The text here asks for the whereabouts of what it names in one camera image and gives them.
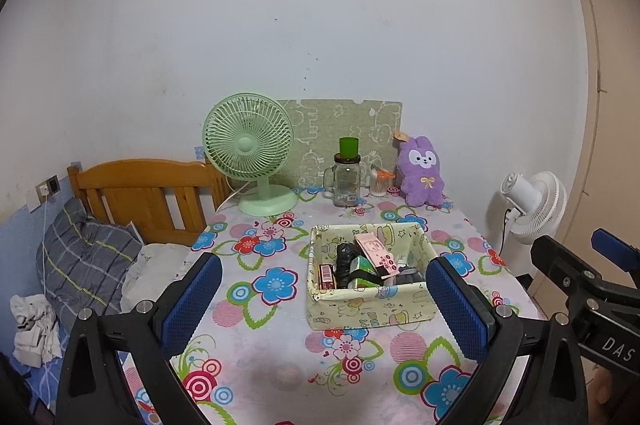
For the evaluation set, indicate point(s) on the beige blanket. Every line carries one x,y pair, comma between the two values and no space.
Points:
155,270

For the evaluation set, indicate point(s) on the yellow printed storage box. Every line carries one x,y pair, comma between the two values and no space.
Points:
360,307

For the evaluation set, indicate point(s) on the white floor fan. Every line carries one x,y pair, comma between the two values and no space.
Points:
537,210

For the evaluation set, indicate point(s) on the green desk fan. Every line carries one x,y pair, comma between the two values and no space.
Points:
247,142

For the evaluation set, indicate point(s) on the purple plush rabbit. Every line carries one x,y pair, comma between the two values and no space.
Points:
422,172

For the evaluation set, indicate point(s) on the pink wipes pack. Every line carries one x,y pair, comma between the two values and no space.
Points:
375,252

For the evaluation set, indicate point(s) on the wall socket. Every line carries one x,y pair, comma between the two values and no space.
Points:
49,186

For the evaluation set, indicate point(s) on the beige door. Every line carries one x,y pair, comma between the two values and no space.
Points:
615,105

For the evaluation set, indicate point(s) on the white crumpled cloth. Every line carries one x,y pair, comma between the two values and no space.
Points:
32,330

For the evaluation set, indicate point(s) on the floral tablecloth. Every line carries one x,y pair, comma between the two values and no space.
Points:
260,355

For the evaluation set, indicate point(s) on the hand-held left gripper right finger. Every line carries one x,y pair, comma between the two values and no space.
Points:
457,310

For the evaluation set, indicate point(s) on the brown paper tag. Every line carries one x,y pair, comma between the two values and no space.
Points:
400,135

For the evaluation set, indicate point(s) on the grey knitted ball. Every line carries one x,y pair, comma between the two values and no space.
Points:
411,276

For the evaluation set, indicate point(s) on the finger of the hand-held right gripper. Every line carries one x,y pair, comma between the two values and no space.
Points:
615,242
557,265

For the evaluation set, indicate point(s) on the person's right hand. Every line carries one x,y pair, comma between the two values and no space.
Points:
604,387

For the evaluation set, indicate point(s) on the wooden bed headboard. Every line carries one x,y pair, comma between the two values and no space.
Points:
135,190

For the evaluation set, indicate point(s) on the yellow black small box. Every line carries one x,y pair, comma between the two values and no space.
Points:
326,277

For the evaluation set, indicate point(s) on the green tissue pack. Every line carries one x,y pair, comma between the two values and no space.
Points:
364,274

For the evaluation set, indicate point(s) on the green printed board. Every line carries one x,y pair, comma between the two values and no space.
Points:
345,120

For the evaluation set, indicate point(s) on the grey plaid pillow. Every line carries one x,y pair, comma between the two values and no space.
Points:
80,260

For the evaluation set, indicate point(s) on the blue bed sheet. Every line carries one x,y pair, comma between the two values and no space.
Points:
35,385

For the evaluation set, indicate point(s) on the green plastic cup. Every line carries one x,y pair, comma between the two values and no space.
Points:
348,147

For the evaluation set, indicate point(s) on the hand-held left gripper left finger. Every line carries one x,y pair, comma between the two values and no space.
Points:
192,305

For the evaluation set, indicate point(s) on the black plastic bag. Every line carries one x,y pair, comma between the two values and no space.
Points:
345,265

